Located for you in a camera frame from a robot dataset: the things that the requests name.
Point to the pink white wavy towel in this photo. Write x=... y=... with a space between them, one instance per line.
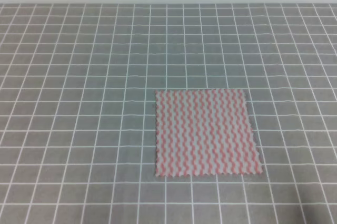
x=204 y=132

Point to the grey grid tablecloth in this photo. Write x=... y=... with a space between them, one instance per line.
x=78 y=110

